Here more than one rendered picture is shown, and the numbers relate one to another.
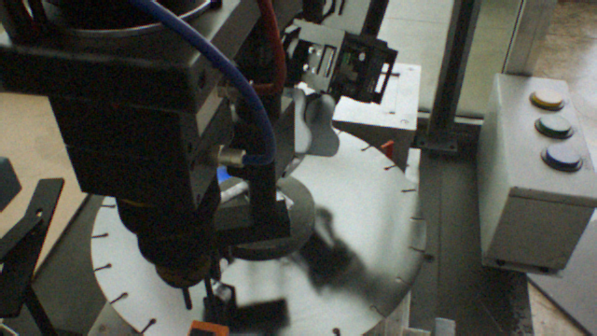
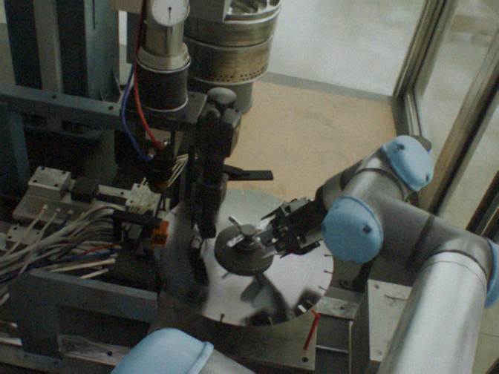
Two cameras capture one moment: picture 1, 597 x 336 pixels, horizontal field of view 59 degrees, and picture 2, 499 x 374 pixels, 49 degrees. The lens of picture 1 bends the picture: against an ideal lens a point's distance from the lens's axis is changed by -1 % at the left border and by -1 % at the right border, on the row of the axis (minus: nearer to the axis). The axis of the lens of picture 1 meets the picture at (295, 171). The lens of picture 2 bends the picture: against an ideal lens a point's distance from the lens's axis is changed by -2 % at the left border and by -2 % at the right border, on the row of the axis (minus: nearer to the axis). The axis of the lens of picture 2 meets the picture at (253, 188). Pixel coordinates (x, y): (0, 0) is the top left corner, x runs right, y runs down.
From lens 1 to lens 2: 0.78 m
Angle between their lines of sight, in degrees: 56
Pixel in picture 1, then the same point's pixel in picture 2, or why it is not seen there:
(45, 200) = (256, 174)
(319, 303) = (184, 271)
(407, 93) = not seen: hidden behind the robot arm
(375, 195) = (264, 303)
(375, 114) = (383, 334)
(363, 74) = (284, 237)
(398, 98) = not seen: hidden behind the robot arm
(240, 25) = (155, 121)
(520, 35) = not seen: outside the picture
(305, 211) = (243, 265)
